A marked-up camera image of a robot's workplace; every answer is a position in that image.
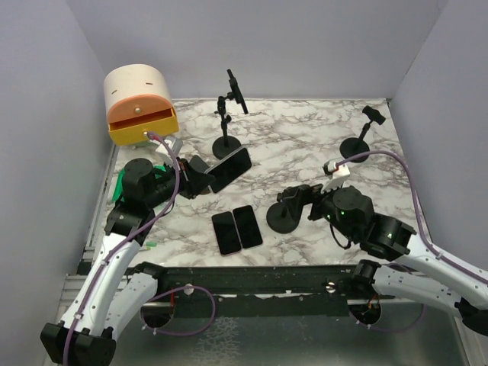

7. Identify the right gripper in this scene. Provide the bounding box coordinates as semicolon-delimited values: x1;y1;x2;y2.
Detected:
283;176;357;241

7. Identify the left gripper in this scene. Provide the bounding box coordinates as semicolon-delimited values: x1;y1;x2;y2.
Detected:
146;156;215;209

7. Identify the grey black phone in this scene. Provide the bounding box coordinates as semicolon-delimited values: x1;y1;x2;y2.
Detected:
233;205;263;249

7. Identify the black phone stand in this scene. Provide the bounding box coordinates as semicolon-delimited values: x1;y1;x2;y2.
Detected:
339;105;386;159

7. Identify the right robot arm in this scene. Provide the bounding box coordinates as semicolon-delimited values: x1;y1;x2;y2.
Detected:
277;185;487;335

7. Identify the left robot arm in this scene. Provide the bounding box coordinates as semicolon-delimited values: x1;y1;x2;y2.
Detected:
40;158;215;365

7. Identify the yellow lower drawer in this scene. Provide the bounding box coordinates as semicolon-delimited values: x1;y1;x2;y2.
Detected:
108;109;179;146

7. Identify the green plastic bin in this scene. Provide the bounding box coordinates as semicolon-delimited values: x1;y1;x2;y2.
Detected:
111;165;166;203

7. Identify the orange upper drawer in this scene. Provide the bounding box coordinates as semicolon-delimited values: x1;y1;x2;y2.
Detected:
107;94;175;131

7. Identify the beige drawer cabinet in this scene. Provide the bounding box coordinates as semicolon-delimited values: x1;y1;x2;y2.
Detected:
104;64;172;112

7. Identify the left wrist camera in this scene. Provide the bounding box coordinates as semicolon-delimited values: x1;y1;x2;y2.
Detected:
156;136;183;156

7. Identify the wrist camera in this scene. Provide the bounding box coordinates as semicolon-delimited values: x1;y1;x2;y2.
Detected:
321;160;350;194
156;136;183;156

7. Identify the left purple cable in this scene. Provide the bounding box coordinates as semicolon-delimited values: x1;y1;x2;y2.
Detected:
62;130;217;366

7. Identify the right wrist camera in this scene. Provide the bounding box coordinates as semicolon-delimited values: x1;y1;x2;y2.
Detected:
321;160;350;194

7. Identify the black front rail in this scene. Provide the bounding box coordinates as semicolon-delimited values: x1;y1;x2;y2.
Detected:
126;262;373;318

